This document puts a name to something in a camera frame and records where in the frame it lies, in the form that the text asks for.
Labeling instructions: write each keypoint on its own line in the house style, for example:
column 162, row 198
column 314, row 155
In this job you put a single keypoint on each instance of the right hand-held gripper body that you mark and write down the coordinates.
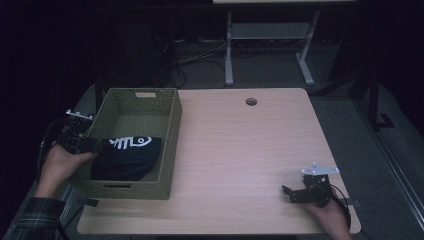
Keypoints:
column 315, row 190

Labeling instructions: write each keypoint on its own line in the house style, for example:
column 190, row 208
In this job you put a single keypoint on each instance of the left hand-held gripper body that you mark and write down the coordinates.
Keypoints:
column 75, row 136

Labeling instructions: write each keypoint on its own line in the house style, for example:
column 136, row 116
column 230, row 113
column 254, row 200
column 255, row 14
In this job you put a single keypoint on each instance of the dark navy printed garment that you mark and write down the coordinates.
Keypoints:
column 123, row 163

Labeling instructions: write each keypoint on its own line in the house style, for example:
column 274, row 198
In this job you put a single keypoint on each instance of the green woven basket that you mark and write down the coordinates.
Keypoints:
column 140, row 113

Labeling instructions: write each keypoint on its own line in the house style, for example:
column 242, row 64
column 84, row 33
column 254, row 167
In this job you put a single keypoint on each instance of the person's left hand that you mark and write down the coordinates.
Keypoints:
column 61, row 166

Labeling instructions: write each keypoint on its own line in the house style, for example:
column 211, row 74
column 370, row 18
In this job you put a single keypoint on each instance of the person's right hand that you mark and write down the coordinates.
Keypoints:
column 331, row 220

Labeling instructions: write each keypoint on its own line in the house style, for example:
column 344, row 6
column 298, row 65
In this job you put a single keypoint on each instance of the grey tape strip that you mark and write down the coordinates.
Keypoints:
column 89, row 202
column 353, row 202

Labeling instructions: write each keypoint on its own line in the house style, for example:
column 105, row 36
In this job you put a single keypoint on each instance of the black metal stand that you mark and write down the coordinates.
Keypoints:
column 375, row 106

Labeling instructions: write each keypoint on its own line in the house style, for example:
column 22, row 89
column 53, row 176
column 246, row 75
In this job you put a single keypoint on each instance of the white metal rack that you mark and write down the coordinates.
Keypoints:
column 268, row 30

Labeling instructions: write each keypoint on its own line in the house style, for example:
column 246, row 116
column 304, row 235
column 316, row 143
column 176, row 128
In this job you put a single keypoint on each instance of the metal floor rail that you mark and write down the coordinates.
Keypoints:
column 393, row 160
column 71, row 206

